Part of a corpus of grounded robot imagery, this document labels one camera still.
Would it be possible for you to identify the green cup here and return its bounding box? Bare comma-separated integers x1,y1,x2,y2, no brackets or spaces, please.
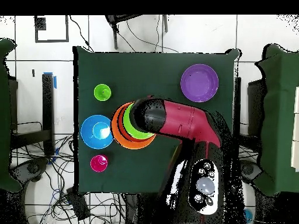
93,83,112,102

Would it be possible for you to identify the red cup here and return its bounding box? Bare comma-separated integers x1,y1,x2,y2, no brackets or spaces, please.
90,154,109,173

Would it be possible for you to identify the black table frame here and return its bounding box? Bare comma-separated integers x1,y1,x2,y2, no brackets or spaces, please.
10,73,55,156
233,76,265,159

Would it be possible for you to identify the tangle of cables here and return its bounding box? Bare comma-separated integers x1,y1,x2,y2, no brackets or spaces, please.
11,134,127,224

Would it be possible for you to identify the green cloth side table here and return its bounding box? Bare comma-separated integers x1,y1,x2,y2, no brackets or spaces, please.
253,44,299,197
0,38,23,193

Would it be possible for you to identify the black floor frame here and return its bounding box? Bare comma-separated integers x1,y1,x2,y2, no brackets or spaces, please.
34,15,69,43

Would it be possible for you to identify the large yellow-orange bowl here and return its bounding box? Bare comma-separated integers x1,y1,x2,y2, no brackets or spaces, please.
110,101,157,150

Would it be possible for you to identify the black floor cable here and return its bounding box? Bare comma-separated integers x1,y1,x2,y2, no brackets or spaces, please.
69,15,94,53

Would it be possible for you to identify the light blue bowl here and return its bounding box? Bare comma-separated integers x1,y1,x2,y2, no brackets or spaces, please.
80,114,114,150

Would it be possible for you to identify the green bowl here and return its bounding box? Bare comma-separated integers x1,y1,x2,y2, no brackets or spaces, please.
123,102,156,140

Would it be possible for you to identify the orange-red shallow bowl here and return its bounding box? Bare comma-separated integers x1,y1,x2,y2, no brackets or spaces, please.
117,103,151,143

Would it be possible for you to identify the blue cup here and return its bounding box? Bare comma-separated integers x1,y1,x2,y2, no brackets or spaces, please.
244,208,254,224

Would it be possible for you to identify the purple bowl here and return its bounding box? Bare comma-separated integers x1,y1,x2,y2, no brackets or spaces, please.
180,64,220,103

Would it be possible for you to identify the dark green tablecloth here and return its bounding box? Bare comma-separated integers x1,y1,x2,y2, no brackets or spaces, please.
72,45,241,195

